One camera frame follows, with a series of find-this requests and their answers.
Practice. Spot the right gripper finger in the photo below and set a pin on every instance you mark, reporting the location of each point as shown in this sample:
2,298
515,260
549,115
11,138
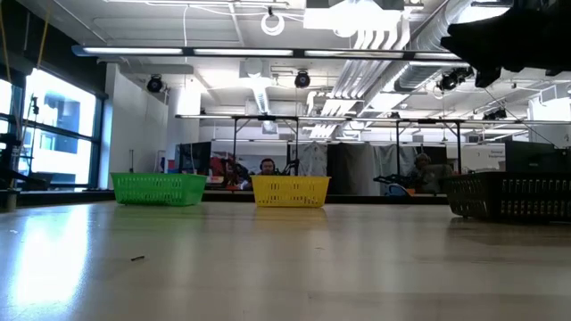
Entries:
468,40

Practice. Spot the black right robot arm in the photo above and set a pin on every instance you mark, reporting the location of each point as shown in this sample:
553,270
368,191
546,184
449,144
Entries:
562,31

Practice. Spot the black ceiling spotlight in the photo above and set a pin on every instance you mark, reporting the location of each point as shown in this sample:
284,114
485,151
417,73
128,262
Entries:
154,84
450,81
302,80

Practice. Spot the white ceiling pipe bundle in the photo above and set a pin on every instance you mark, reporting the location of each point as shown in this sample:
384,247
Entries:
370,40

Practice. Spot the black equipment case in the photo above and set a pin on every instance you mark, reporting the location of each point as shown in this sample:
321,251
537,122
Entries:
535,156

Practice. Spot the person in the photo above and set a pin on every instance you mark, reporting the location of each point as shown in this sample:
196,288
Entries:
428,174
267,167

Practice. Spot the black plastic basket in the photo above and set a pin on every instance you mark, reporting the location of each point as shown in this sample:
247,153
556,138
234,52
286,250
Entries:
513,196

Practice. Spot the blue object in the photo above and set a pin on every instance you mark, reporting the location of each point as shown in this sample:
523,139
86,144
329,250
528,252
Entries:
396,190

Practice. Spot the long overhead light bar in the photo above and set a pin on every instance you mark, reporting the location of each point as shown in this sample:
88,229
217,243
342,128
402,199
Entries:
299,52

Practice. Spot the black curtain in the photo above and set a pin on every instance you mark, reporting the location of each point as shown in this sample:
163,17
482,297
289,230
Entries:
352,167

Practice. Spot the white cloth cover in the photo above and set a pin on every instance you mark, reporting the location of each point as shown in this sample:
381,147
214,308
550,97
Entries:
312,158

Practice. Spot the yellow plastic basket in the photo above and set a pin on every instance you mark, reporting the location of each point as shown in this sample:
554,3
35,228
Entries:
290,191

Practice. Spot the red printed banner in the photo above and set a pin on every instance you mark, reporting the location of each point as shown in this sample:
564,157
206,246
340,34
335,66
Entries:
216,161

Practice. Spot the black monitor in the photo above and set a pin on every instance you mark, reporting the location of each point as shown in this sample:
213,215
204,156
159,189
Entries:
196,158

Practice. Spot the green plastic basket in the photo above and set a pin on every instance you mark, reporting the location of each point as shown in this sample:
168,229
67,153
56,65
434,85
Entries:
156,189

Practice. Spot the small dark crayon fragment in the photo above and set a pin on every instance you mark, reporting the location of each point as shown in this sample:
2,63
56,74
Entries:
137,258

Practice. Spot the large window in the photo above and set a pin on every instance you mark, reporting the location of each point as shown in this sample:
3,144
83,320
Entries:
62,134

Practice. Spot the black equipment stand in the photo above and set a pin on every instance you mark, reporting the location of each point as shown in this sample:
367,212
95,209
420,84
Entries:
6,156

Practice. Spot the grey cup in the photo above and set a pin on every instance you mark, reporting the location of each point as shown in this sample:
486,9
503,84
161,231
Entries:
11,200

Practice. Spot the silver air duct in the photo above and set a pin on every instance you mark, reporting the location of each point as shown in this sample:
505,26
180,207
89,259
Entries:
430,27

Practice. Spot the black frame stand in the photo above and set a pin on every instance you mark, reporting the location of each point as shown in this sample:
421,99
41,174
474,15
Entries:
428,120
267,118

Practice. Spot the black aluminium table frame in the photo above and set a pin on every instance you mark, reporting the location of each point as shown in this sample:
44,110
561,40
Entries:
223,197

